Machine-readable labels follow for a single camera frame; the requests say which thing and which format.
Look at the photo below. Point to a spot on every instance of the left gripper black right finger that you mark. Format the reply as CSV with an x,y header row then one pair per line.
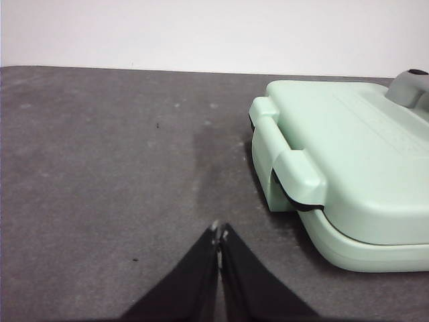
x,y
251,285

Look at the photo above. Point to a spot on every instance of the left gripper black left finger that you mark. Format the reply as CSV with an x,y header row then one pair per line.
x,y
187,285

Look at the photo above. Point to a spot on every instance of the mint green breakfast machine base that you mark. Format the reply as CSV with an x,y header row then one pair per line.
x,y
368,258

